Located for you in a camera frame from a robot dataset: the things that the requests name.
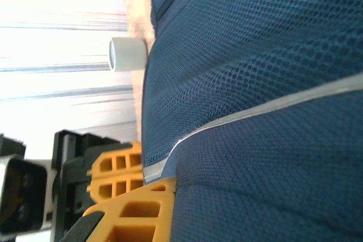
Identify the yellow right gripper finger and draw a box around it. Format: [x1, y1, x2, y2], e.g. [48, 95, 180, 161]
[61, 177, 177, 242]

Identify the navy blue backpack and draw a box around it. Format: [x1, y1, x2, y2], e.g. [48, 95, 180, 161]
[141, 0, 363, 242]

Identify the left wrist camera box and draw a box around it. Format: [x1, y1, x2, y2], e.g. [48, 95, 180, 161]
[0, 133, 54, 236]

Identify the striped enclosure side panel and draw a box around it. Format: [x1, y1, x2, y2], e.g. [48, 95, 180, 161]
[0, 0, 138, 158]

